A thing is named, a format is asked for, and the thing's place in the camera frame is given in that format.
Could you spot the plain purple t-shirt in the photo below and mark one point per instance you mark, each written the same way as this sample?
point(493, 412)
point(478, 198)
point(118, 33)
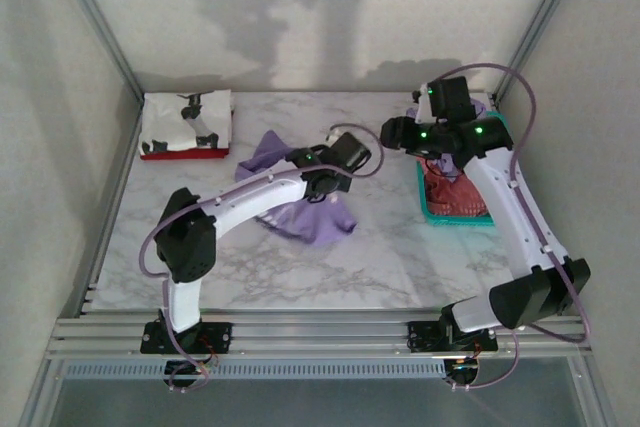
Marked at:
point(305, 222)

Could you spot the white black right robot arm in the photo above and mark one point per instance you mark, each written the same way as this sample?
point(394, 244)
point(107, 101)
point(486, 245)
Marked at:
point(505, 207)

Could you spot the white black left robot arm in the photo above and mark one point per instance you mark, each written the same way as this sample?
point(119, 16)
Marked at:
point(250, 197)

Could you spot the crumpled pink-red t-shirt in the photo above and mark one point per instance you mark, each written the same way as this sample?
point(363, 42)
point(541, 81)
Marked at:
point(455, 197)

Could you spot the teal plastic basket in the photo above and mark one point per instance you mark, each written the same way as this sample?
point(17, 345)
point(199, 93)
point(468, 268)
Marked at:
point(425, 197)

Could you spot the folded red t-shirt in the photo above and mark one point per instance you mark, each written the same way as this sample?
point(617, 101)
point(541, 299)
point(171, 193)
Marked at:
point(185, 155)

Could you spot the folded white black-print t-shirt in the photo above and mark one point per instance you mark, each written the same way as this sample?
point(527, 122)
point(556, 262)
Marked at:
point(170, 117)

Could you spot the black base electronics board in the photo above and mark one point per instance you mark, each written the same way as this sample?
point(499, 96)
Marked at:
point(175, 369)
point(462, 372)

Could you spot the aluminium front frame rail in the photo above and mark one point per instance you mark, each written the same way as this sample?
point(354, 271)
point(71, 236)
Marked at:
point(320, 332)

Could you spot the aluminium frame post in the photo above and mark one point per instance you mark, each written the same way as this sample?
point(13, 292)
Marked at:
point(93, 12)
point(545, 12)

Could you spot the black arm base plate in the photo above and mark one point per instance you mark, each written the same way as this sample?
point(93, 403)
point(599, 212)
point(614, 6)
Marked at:
point(220, 334)
point(425, 334)

